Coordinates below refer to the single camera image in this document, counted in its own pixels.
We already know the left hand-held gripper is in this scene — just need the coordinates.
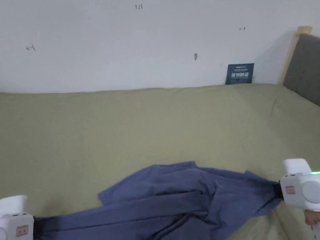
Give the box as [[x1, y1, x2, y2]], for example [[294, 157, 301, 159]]
[[0, 195, 45, 240]]

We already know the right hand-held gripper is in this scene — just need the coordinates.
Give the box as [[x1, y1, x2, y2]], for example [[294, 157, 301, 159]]
[[271, 158, 320, 212]]

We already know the dark blue shirt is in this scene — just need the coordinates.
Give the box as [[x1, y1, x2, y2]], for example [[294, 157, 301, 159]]
[[35, 161, 281, 240]]

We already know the person's right hand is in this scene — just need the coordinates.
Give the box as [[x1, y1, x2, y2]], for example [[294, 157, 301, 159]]
[[304, 209, 320, 225]]

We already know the grey padded headboard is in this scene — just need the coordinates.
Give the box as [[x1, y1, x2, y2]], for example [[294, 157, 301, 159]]
[[276, 26, 320, 107]]

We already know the dark blue sign card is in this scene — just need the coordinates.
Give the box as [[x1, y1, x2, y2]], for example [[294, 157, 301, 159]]
[[225, 63, 255, 85]]

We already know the bed with pale green sheet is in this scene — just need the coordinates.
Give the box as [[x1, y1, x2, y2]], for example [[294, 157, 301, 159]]
[[0, 83, 320, 240]]

